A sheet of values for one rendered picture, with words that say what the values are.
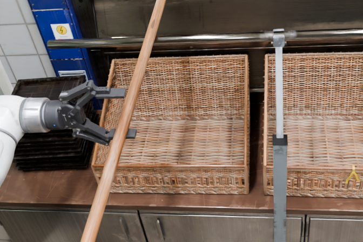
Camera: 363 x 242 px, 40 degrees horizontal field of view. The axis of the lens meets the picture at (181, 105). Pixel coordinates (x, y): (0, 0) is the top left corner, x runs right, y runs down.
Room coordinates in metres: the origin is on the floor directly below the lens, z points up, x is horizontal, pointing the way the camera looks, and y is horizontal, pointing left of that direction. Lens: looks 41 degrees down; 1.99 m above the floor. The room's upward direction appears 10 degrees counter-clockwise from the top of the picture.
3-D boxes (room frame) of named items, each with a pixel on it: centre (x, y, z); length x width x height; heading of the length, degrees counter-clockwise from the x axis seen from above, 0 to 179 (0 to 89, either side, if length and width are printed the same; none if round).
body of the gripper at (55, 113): (0.96, 0.29, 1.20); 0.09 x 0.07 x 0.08; 77
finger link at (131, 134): (0.93, 0.16, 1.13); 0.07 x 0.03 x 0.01; 77
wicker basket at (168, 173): (1.38, 0.03, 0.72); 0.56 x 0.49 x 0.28; 77
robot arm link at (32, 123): (0.98, 0.36, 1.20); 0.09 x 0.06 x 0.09; 167
